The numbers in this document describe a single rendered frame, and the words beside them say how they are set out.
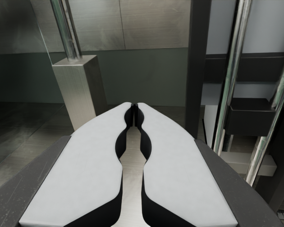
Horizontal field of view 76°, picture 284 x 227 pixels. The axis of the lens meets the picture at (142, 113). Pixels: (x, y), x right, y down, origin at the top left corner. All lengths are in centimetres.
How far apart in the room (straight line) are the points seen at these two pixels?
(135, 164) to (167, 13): 48
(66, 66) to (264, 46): 42
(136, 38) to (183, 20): 17
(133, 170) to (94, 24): 51
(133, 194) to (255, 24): 40
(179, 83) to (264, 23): 51
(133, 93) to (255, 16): 60
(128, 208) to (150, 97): 46
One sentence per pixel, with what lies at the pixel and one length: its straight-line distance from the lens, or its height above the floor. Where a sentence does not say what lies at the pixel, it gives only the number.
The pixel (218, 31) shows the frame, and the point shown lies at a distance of 25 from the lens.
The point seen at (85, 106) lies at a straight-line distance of 54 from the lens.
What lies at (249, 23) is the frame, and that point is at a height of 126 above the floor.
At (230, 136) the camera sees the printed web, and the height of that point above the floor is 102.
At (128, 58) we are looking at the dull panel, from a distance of 73.
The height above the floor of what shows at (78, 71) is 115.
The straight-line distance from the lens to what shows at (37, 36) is 84.
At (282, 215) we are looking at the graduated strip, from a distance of 51.
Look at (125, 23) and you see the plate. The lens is 70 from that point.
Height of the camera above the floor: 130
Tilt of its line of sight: 32 degrees down
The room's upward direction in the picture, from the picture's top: 5 degrees counter-clockwise
